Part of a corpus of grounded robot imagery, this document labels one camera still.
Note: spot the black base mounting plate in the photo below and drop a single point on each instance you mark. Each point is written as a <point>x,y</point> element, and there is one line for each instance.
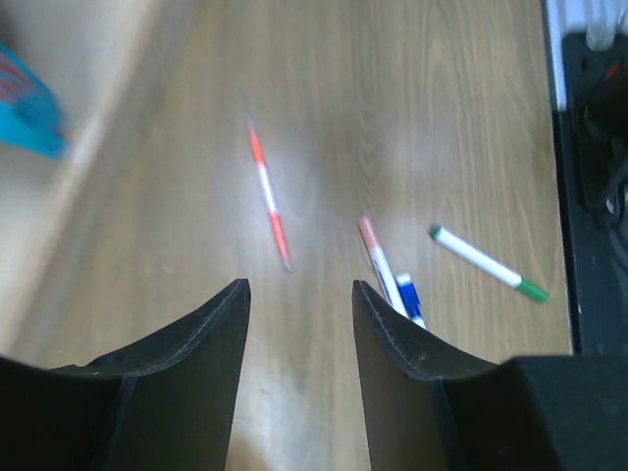
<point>590,133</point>

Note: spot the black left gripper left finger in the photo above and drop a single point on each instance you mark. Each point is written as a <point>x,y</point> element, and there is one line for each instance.
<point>164,402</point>

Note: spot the pink cap white marker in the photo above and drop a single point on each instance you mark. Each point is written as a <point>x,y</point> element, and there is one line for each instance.
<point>381,266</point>

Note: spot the green cap white marker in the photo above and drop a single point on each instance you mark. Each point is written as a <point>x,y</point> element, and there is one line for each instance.
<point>478,258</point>

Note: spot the blue fish pattern garment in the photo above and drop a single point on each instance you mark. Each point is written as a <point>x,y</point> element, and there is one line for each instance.
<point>31,116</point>

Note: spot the wooden clothes rack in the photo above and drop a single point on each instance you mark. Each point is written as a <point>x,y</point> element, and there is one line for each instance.
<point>78,79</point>

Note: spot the orange transparent pen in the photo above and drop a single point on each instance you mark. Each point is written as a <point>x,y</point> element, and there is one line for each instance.
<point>268,193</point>

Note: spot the blue cap white marker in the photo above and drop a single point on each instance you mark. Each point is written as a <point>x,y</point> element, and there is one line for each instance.
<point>410,299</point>

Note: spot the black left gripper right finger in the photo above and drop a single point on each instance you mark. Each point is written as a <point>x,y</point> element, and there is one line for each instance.
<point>431,406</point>

